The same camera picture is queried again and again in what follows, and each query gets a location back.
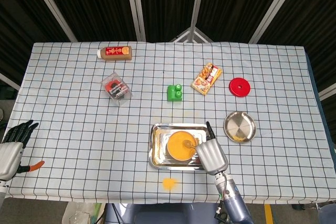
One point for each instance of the red plastic disc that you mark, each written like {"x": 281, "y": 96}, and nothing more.
{"x": 235, "y": 90}

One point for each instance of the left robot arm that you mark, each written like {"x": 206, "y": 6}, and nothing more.
{"x": 2, "y": 192}

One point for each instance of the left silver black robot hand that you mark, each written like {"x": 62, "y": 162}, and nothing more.
{"x": 9, "y": 157}

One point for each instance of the round steel plate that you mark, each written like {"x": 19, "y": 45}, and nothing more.
{"x": 239, "y": 127}

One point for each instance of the white grid-patterned tablecloth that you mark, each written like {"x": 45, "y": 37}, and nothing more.
{"x": 78, "y": 142}

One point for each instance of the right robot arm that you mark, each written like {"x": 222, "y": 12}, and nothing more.
{"x": 232, "y": 197}

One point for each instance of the clear plastic container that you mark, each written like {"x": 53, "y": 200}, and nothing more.
{"x": 76, "y": 214}

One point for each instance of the small metal spoon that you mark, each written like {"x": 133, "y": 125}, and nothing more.
{"x": 187, "y": 144}

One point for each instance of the clear box of capsules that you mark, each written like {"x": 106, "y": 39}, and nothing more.
{"x": 116, "y": 89}

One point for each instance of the black folding screen white frames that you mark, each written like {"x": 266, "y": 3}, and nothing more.
{"x": 168, "y": 3}

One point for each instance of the rectangular steel tray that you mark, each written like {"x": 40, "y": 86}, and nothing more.
{"x": 157, "y": 163}

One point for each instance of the yellow snack box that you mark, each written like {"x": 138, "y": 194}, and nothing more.
{"x": 206, "y": 79}

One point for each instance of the brown drink bottle red label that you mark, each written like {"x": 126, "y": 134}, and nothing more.
{"x": 115, "y": 53}

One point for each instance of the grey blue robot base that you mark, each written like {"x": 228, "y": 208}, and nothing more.
{"x": 162, "y": 214}

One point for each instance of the spilled yellow powder pile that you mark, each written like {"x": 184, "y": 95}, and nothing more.
{"x": 169, "y": 183}

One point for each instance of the bowl of yellow powder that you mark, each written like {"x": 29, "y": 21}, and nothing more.
{"x": 177, "y": 148}

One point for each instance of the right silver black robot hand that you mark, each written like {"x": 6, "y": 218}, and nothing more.
{"x": 212, "y": 157}

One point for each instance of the green toy building block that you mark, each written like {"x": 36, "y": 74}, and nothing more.
{"x": 172, "y": 95}

